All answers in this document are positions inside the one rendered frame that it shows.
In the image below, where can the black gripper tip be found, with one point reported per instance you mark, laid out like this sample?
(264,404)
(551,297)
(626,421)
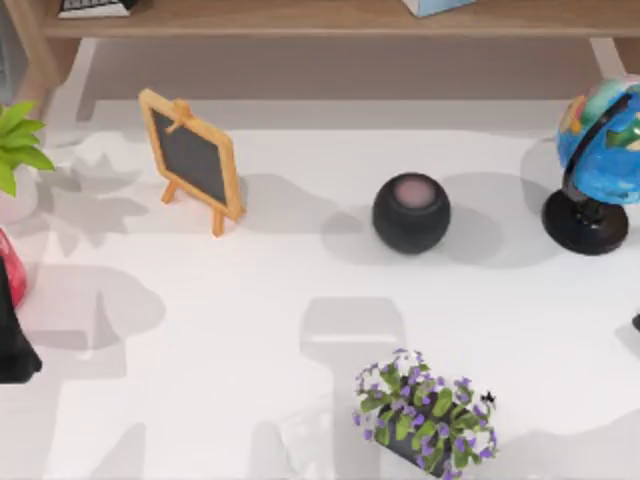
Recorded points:
(12,345)

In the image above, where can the wooden shelf unit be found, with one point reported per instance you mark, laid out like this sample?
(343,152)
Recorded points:
(320,25)

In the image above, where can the blue globe on black stand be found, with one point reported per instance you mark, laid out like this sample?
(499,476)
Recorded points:
(607,140)

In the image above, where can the wooden framed blackboard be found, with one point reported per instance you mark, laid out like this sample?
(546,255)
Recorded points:
(192,157)

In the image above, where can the red object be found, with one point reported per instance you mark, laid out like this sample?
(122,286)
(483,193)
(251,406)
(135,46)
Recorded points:
(12,265)

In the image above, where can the round black speaker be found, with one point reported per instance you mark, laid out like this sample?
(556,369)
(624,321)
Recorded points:
(411,215)

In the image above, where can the green plant in white pot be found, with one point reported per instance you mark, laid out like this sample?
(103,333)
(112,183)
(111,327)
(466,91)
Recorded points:
(17,150)

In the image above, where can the black and white keyboard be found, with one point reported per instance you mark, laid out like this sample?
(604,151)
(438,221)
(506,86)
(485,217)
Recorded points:
(92,7)

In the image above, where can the light blue box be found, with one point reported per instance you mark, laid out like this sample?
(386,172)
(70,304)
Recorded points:
(440,6)

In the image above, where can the purple flower plant black pot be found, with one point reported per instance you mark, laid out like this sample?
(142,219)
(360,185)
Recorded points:
(425,415)

